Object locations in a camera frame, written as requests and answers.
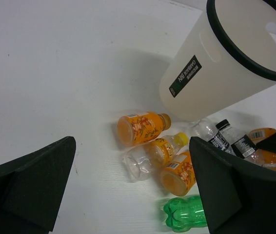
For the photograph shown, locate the white bin with black rim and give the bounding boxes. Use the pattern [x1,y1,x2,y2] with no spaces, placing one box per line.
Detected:
[159,0,276,121]

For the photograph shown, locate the green plastic bottle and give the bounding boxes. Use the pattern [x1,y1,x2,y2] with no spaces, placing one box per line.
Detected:
[163,195,208,233]

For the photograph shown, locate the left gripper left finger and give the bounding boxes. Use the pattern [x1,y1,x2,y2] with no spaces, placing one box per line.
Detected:
[0,136,76,234]

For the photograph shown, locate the clear bottle blue label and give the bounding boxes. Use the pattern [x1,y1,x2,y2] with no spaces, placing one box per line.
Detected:
[188,118,230,152]

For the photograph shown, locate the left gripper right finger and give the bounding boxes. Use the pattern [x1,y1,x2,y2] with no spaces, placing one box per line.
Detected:
[189,137,276,234]

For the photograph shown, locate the orange juice bottle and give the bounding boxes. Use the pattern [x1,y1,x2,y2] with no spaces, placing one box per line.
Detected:
[117,112,172,147]
[160,151,196,196]
[249,128,276,172]

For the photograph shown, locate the clear bottle black label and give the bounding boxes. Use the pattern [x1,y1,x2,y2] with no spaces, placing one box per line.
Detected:
[216,119,264,166]

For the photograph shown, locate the clear bottle yellow cap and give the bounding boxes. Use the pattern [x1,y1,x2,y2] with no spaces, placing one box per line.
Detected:
[123,132,189,181]

